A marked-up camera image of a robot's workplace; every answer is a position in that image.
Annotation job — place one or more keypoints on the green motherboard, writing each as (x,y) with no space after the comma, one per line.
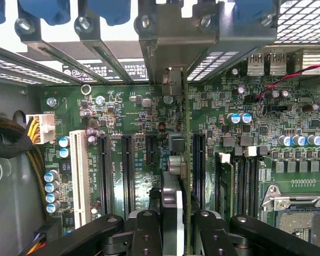
(128,106)

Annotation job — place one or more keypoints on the black RAM slot white clips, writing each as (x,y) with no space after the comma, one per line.
(246,186)
(224,158)

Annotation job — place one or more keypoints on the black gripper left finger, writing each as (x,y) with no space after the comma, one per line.
(146,237)

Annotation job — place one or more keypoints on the open black PC case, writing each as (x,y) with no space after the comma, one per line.
(10,213)

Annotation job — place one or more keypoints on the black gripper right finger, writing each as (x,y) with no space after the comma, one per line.
(213,237)

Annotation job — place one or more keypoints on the white expansion slot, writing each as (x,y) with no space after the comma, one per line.
(80,178)

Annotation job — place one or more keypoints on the CPU socket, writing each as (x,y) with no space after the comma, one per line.
(296,224)

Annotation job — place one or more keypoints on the short black expansion slot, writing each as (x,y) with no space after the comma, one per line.
(151,149)

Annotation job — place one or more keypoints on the white power connector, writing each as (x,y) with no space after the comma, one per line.
(42,128)

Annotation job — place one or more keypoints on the metal slot cover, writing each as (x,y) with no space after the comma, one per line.
(66,62)
(114,61)

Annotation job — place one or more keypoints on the long black expansion slot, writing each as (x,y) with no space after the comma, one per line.
(128,173)
(200,170)
(105,173)

